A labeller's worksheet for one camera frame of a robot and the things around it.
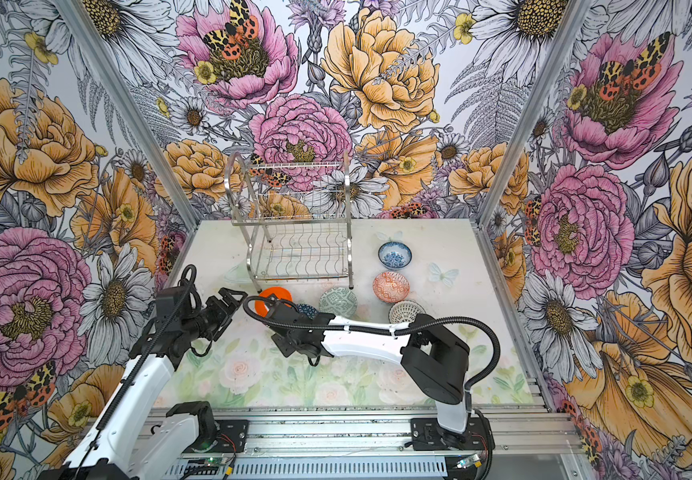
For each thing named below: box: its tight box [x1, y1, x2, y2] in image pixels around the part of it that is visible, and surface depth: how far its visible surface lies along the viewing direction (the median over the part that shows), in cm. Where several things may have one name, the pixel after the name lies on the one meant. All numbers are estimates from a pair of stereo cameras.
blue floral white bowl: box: [378, 241, 413, 270], surface depth 111 cm
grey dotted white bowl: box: [388, 300, 427, 324], surface depth 96 cm
